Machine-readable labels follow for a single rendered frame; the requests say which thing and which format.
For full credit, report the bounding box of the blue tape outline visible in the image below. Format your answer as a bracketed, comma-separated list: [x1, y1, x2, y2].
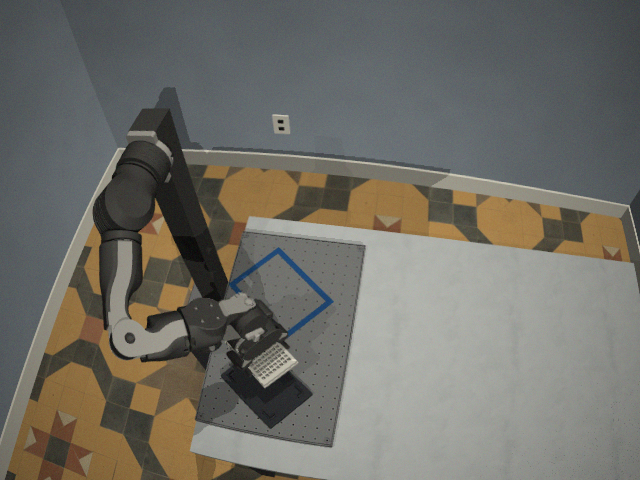
[229, 247, 334, 339]

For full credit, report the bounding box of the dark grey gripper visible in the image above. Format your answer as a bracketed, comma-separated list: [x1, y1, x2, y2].
[226, 299, 290, 377]

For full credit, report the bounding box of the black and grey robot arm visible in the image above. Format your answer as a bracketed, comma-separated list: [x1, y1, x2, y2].
[93, 131, 268, 363]

